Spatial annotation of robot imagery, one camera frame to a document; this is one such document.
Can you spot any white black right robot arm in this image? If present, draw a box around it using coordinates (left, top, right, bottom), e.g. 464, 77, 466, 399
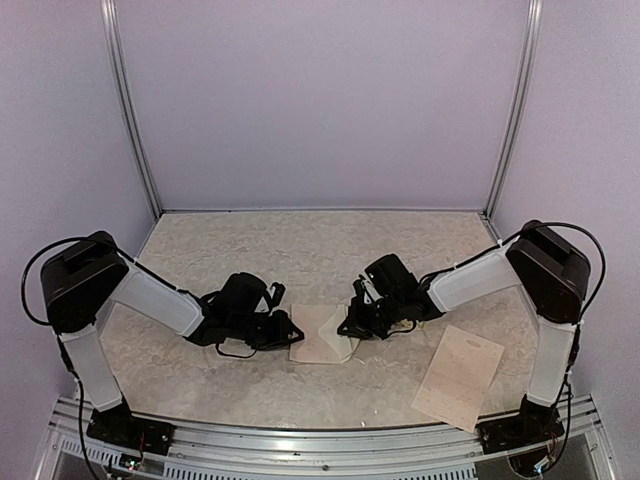
337, 220, 599, 409

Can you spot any aluminium frame post left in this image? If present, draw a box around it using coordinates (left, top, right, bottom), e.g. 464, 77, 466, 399
100, 0, 164, 221

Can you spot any brown round sticker sheet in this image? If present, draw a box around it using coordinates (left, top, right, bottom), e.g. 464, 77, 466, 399
396, 320, 427, 333

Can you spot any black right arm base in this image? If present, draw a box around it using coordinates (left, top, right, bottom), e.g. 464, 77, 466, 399
477, 396, 565, 455

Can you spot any pink envelope with flap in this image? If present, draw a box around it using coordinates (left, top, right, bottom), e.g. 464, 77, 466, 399
289, 304, 360, 364

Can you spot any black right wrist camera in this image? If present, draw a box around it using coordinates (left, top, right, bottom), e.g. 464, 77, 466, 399
365, 254, 418, 296

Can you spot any black left camera cable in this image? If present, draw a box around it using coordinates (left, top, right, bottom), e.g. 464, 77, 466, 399
19, 237, 121, 326

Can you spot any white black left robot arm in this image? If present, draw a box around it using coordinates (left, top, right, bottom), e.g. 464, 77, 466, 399
40, 231, 304, 412

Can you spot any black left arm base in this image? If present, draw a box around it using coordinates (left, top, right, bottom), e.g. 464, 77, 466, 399
86, 400, 175, 456

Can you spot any aluminium front rail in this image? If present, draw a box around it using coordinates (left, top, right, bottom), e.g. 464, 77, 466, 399
29, 394, 621, 480

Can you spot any aluminium frame post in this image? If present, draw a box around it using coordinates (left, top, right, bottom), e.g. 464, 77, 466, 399
484, 0, 543, 219
100, 0, 164, 221

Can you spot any aluminium frame post right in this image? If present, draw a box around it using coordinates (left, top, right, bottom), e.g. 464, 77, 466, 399
484, 0, 543, 219

